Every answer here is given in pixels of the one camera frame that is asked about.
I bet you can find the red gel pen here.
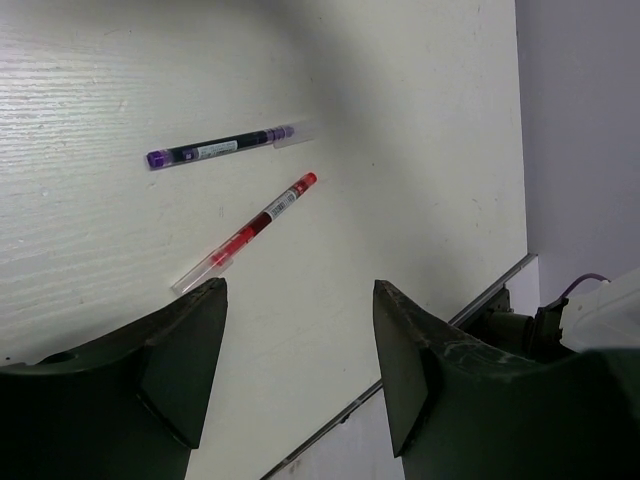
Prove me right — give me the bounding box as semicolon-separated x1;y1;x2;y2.
171;172;317;296

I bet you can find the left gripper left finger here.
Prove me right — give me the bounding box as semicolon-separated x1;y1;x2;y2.
1;278;228;479

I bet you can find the purple gel pen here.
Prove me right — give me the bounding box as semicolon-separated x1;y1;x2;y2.
145;120;317;171

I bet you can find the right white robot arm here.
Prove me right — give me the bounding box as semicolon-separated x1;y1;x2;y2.
527;269;639;359

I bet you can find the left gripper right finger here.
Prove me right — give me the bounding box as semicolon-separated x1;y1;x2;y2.
373;280;639;479

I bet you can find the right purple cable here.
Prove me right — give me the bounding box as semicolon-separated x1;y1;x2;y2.
557;272;609;301

